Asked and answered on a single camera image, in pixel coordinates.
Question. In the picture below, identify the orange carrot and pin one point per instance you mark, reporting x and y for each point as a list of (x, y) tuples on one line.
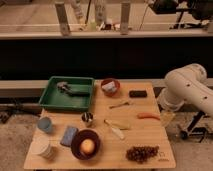
[(148, 116)]

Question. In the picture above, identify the blue sponge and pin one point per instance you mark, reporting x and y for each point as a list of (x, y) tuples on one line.
[(68, 136)]

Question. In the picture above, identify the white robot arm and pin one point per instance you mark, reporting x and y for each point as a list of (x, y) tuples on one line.
[(186, 84)]

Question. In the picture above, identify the dark brown bowl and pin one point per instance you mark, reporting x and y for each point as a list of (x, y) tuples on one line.
[(79, 138)]

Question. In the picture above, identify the white object in red bowl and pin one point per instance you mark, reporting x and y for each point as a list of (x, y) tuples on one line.
[(109, 87)]

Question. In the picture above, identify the bunch of dark grapes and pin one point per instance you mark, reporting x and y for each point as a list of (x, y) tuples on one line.
[(141, 154)]

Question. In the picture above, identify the black camera on stand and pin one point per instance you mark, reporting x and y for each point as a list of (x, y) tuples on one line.
[(199, 9)]

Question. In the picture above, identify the red bowl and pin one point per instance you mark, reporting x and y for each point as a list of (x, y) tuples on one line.
[(107, 80)]

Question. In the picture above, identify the green plastic tray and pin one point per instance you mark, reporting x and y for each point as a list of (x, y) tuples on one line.
[(52, 99)]

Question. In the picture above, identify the small metal cup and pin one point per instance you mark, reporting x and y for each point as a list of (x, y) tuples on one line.
[(87, 118)]

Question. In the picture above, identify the wooden table board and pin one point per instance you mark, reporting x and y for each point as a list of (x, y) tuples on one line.
[(112, 153)]

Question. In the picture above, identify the grey tool in tray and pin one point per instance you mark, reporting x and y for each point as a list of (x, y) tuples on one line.
[(64, 87)]

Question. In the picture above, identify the blue cup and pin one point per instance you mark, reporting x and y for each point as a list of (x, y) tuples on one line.
[(45, 125)]

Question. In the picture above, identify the black eraser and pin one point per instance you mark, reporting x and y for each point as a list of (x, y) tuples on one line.
[(137, 93)]

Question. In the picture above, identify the orange ball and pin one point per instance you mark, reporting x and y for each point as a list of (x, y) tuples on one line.
[(87, 147)]

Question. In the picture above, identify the white cup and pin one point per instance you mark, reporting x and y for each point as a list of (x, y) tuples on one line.
[(41, 147)]

